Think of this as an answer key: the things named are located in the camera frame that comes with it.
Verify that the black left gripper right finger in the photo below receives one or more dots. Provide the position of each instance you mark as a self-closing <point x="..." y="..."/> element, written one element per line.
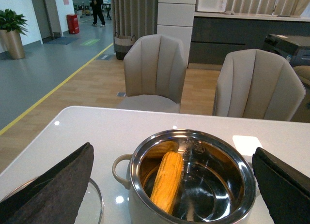
<point x="285" y="190"/>

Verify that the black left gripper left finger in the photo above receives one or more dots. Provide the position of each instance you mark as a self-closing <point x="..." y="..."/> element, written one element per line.
<point x="55" y="196"/>

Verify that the glass pot lid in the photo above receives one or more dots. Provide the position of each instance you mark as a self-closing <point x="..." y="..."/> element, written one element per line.
<point x="92" y="206"/>

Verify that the yellow corn cob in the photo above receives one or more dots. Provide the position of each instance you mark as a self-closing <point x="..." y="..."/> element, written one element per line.
<point x="167" y="181"/>

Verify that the white electric cooking pot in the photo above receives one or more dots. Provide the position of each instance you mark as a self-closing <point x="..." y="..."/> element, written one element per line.
<point x="217" y="184"/>

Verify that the gold plant pot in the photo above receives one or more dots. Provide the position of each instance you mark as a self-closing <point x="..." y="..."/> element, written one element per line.
<point x="13" y="43"/>

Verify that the beige chair right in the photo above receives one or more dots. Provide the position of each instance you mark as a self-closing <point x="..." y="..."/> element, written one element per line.
<point x="257" y="84"/>

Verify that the beige chair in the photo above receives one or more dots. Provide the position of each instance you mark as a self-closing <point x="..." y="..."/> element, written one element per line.
<point x="257" y="84"/>
<point x="154" y="71"/>

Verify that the black appliance machine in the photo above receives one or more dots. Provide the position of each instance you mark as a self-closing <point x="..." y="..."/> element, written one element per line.
<point x="295" y="49"/>

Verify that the blue door mat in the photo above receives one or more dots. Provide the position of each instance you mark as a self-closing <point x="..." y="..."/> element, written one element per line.
<point x="62" y="41"/>

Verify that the beige chair left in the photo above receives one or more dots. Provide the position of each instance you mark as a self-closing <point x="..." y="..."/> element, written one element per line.
<point x="154" y="71"/>

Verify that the woven storage basket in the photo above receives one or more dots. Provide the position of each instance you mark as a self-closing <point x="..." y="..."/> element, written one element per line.
<point x="122" y="44"/>

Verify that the red cabinet box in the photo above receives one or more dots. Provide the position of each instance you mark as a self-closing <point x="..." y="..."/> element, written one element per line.
<point x="72" y="21"/>

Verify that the dark kitchen counter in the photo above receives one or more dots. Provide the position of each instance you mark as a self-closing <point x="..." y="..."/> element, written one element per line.
<point x="215" y="35"/>

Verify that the green potted plant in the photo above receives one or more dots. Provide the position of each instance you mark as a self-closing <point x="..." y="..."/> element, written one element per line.
<point x="11" y="21"/>

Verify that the beige curtain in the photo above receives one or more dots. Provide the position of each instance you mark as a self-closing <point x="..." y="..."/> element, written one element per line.
<point x="134" y="17"/>

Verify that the person in black clothes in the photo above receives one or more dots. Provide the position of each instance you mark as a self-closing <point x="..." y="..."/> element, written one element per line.
<point x="97" y="12"/>

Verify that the white microwave oven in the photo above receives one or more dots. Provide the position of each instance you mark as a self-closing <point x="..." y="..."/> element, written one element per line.
<point x="211" y="6"/>

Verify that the white pillar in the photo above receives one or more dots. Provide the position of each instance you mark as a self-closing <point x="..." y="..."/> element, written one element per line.
<point x="175" y="19"/>

